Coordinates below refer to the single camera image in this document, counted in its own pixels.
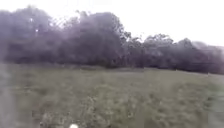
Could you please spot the row of trees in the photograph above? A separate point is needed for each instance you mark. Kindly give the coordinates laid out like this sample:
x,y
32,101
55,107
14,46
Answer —
x,y
93,40

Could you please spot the green grass field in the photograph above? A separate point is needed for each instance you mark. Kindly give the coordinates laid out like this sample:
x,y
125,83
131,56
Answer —
x,y
113,96

